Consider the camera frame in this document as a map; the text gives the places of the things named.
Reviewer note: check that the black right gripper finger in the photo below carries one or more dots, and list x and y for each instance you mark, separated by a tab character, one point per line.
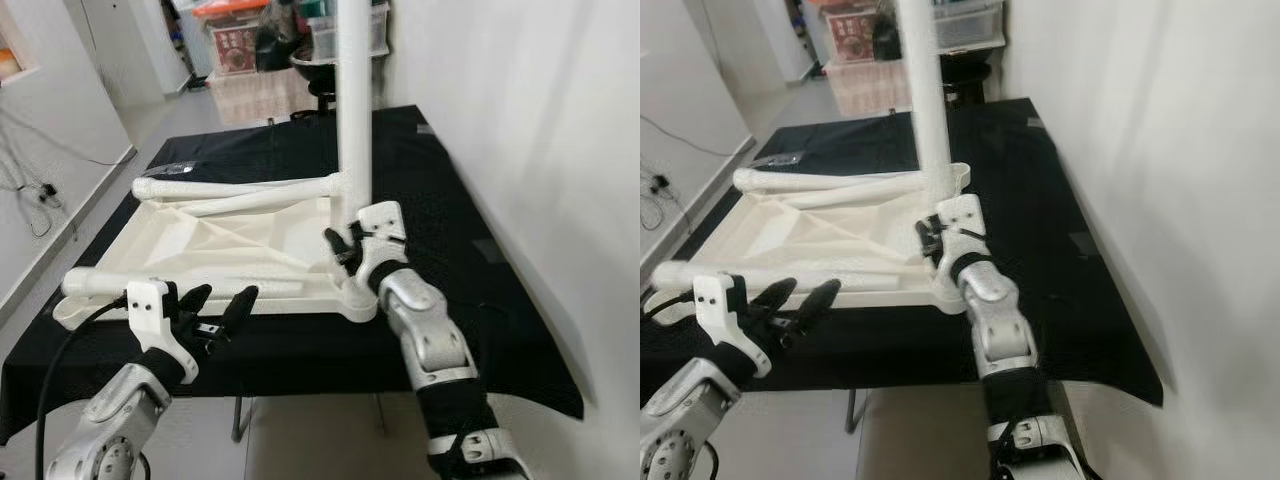
929	242
338	246

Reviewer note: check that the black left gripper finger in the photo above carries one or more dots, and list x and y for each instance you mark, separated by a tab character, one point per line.
774	294
240	308
822	302
194	300

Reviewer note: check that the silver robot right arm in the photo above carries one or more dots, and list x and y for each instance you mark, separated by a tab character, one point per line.
425	330
1000	320

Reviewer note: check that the white plastic children table top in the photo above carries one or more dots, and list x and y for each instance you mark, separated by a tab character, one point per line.
200	245
800	240

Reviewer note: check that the black tablecloth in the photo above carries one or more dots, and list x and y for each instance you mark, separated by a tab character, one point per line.
900	350
330	350

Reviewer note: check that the grey metal table leg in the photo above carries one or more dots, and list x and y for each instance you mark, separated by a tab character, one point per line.
241	418
855	412
381	412

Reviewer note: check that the clear plastic bag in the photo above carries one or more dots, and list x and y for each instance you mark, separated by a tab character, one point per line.
178	169
785	160

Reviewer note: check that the black plug adapter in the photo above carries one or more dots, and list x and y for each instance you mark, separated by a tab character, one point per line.
47	192
661	186

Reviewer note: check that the beige lace covered bench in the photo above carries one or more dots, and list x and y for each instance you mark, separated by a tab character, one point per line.
250	98
865	88

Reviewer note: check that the black round stool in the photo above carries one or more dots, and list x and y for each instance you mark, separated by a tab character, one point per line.
965	65
315	62

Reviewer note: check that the black plastic bag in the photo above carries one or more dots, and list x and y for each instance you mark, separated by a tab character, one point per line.
885	35
275	40

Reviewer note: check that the red printed cardboard box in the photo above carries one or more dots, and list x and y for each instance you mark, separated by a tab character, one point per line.
850	38
235	50

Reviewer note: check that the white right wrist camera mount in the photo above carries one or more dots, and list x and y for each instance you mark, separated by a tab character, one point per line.
382	222
962	215

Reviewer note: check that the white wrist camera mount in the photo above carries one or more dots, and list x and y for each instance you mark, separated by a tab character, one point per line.
382	222
715	298
962	215
148	302

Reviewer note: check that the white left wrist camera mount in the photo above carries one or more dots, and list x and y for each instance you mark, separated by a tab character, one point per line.
148	302
715	298

